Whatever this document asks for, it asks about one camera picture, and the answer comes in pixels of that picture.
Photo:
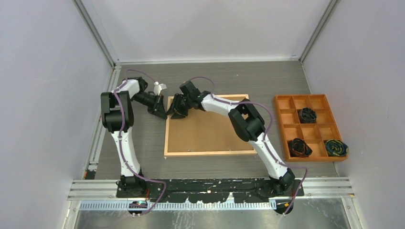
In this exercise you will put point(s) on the aluminium left side rail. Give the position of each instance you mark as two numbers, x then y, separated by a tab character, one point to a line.
98	134

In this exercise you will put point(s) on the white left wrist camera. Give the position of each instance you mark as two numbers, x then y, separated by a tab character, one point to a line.
158	87

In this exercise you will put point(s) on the orange compartment tray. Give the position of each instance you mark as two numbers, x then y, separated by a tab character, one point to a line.
315	134

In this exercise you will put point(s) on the black red rolled tie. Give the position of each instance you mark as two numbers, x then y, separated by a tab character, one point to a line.
299	148

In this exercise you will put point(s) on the aluminium front rail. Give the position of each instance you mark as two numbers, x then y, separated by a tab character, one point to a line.
314	187

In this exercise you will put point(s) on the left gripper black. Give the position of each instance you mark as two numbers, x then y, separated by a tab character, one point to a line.
158	109

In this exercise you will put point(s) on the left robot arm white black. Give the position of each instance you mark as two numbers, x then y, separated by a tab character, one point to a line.
118	118

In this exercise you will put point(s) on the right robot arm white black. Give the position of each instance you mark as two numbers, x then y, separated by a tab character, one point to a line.
247	123

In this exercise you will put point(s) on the light wooden picture frame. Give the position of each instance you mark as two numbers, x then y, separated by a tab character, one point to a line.
166	132

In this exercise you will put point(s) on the brown fibreboard backing board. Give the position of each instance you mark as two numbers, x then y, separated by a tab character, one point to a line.
205	132

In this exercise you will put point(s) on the aluminium rail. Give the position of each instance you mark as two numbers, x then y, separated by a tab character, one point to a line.
314	187
98	134

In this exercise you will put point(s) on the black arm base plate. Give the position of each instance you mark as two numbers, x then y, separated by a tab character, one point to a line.
217	190

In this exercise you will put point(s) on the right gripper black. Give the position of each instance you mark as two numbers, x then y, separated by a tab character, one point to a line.
175	107

